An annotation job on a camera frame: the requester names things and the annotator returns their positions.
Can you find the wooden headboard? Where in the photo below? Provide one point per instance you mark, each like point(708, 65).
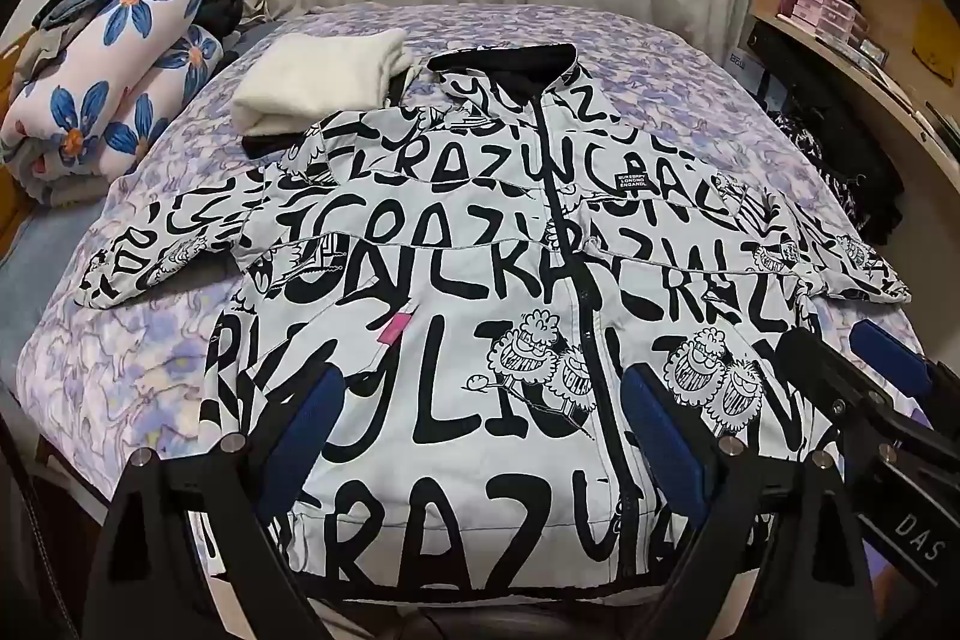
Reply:
point(11, 197)

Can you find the pale blue bed sheet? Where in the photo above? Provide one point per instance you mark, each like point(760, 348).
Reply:
point(45, 280)

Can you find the white black lettered jacket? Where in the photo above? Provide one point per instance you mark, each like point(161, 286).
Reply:
point(465, 280)

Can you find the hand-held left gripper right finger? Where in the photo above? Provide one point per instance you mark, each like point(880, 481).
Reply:
point(667, 452)

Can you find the stack of pink boxes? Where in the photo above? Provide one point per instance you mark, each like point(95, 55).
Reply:
point(825, 10)

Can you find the dark clothes pile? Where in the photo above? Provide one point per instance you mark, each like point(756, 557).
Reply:
point(221, 6)

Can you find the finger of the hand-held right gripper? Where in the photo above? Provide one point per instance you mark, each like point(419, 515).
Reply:
point(889, 359)
point(825, 374)

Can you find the black white printed cloth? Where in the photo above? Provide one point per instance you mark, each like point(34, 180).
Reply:
point(810, 160)

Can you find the purple floral bed blanket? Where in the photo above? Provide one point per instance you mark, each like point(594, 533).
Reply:
point(525, 29)

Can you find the cream garment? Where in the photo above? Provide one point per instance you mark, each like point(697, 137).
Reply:
point(315, 78)

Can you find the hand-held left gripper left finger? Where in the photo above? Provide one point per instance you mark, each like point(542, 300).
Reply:
point(300, 437)

